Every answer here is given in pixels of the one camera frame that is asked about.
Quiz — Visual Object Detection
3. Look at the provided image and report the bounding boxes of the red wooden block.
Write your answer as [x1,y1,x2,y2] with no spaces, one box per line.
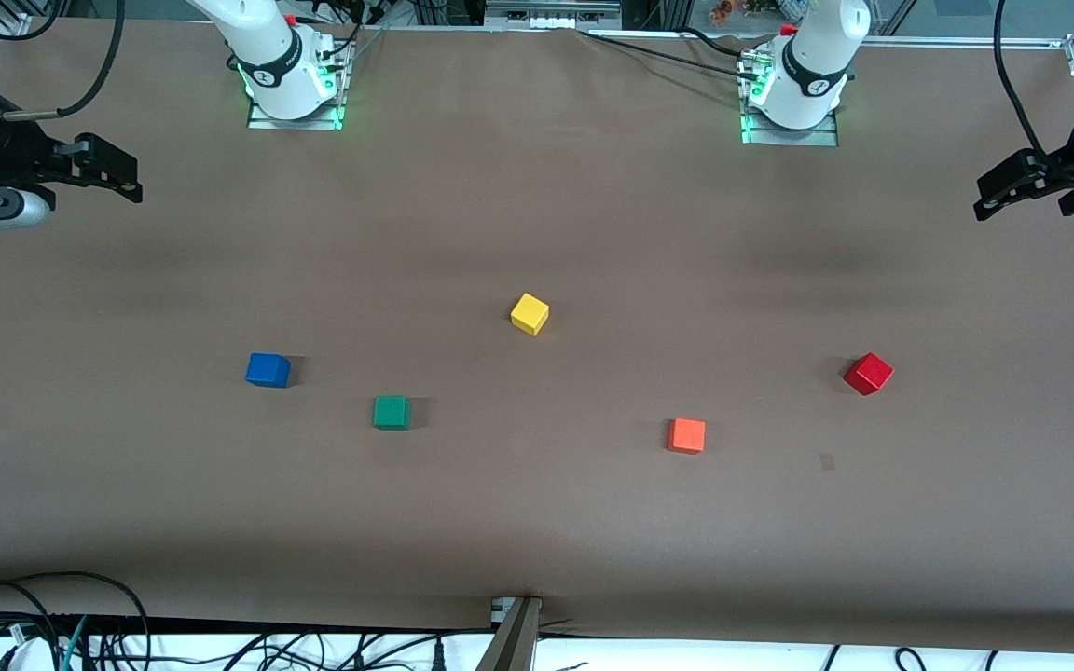
[843,352,895,397]

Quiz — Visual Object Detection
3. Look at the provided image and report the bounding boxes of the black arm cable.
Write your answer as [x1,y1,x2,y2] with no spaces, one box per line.
[0,0,128,123]
[993,0,1051,157]

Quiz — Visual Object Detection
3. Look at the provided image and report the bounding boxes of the black left base cables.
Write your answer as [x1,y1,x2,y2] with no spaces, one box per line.
[578,26,766,83]

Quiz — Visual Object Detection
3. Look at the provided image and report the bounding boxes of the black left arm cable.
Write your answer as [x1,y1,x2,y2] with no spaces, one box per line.
[993,0,1051,157]

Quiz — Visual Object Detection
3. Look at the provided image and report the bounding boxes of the blue wooden block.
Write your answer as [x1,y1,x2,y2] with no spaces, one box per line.
[245,352,293,390]

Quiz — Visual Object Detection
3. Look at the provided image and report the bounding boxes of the black base cables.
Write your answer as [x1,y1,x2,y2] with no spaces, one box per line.
[578,26,766,83]
[309,0,393,66]

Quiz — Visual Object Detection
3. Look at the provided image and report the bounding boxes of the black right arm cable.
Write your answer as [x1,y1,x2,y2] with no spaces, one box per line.
[0,0,128,123]

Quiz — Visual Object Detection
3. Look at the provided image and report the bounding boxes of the brown wooden beam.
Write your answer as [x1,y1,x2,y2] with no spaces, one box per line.
[475,596,544,671]

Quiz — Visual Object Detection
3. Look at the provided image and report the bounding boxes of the tangled black floor cables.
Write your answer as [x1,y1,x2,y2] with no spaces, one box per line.
[89,626,493,671]

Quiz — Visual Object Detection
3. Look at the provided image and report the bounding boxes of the brown paper table cover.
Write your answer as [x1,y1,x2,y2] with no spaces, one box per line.
[0,17,1074,655]

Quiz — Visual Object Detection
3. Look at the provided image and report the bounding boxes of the yellow wooden block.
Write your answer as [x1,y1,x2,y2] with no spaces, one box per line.
[510,293,551,337]

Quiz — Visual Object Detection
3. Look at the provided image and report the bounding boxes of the black right base cables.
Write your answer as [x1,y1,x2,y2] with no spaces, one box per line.
[309,0,393,66]

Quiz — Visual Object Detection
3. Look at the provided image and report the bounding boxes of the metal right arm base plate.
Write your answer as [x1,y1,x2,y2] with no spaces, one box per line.
[247,39,353,132]

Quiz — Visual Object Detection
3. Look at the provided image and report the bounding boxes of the grey power strip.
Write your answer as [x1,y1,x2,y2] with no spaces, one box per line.
[485,0,624,31]

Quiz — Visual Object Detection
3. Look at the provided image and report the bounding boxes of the looped black floor cable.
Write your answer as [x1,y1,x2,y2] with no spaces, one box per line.
[0,570,153,671]

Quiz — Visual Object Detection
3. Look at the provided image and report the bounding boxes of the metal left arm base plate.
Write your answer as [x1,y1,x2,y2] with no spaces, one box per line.
[739,51,842,148]

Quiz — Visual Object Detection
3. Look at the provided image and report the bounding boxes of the teal floor cable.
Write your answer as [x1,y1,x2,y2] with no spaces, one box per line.
[56,615,91,671]

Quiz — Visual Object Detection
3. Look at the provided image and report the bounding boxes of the orange wooden block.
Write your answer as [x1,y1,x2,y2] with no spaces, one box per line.
[668,418,707,456]

